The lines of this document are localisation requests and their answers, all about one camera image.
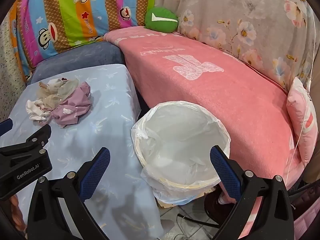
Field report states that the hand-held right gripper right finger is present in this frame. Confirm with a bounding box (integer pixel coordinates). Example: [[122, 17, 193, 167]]
[[209, 145, 296, 240]]

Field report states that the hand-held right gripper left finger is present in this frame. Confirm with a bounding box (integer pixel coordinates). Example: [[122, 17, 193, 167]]
[[27, 147, 112, 240]]

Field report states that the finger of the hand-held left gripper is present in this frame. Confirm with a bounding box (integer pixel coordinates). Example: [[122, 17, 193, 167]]
[[0, 124, 52, 157], [0, 119, 13, 140]]

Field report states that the white cloth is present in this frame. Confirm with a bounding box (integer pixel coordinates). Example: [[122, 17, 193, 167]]
[[26, 99, 50, 122]]

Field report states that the beige tulle mesh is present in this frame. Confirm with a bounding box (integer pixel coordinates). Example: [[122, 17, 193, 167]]
[[37, 77, 80, 108]]

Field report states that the bin with white plastic liner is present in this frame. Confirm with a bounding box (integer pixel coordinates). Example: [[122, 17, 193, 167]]
[[130, 100, 231, 205]]

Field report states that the person's left hand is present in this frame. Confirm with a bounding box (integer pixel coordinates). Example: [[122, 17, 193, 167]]
[[10, 195, 27, 233]]

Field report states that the cream knitted cloth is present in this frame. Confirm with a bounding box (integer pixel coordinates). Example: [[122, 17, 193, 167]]
[[0, 22, 25, 120]]

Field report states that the light blue patterned cloth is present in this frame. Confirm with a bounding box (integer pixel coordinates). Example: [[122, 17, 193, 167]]
[[6, 64, 165, 240]]

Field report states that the pink bow print blanket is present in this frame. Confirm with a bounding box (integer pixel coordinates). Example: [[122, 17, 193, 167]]
[[104, 26, 304, 190]]

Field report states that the blue-grey sofa cushion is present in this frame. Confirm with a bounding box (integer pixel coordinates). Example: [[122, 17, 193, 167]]
[[26, 41, 125, 85]]

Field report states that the pink pillow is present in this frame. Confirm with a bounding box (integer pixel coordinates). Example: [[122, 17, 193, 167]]
[[286, 76, 318, 167]]

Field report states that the striped cartoon monkey blanket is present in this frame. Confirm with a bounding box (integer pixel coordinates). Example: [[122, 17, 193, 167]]
[[9, 0, 157, 75]]

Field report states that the grey floral blanket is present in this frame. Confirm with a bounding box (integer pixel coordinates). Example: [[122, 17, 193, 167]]
[[150, 0, 318, 95]]

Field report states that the green round cushion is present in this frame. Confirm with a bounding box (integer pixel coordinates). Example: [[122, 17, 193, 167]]
[[144, 6, 178, 33]]

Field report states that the black floor cable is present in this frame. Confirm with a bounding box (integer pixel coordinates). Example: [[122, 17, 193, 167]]
[[177, 213, 218, 225]]

